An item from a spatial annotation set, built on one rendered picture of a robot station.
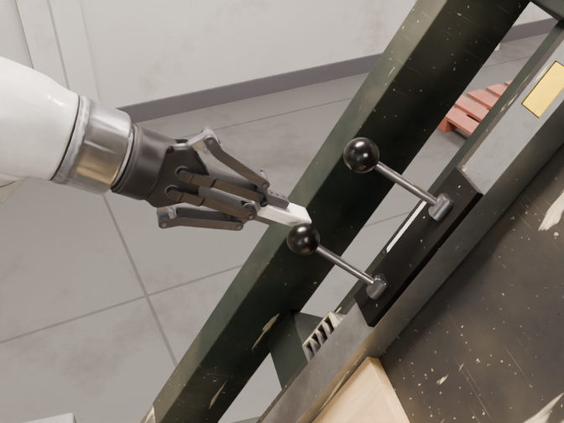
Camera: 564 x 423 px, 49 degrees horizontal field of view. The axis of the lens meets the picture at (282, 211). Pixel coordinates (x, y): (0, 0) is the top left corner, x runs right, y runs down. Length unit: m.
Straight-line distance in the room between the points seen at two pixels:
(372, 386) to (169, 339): 1.84
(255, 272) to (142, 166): 0.39
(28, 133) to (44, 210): 2.76
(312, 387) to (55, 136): 0.44
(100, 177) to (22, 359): 2.05
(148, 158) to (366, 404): 0.38
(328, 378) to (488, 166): 0.32
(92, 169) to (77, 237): 2.50
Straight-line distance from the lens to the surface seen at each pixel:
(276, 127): 3.83
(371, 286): 0.72
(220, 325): 1.04
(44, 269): 2.98
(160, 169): 0.63
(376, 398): 0.75
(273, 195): 0.71
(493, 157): 0.67
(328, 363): 0.79
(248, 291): 0.98
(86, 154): 0.61
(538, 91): 0.67
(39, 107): 0.60
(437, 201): 0.67
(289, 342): 1.01
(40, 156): 0.61
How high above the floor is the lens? 1.89
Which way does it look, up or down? 37 degrees down
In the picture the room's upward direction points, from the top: straight up
